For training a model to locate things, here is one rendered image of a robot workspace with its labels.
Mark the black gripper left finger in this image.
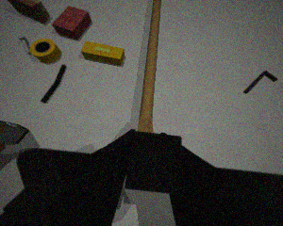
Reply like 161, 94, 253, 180
16, 129, 136, 226

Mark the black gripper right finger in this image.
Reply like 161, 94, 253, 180
169, 145, 283, 226

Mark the tan wooden pole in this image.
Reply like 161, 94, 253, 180
125, 0, 182, 195

